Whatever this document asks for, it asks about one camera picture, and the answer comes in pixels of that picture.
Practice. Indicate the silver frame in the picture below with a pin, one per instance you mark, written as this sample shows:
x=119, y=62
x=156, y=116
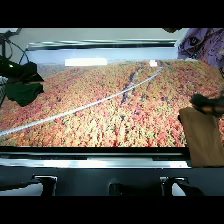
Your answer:
x=110, y=163

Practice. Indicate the dark green garment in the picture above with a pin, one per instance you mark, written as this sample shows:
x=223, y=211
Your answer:
x=24, y=93

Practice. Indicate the purple garment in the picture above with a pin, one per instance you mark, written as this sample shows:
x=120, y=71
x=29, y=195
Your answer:
x=203, y=45

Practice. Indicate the brown T-shirt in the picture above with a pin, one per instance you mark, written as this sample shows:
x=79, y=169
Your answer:
x=203, y=140

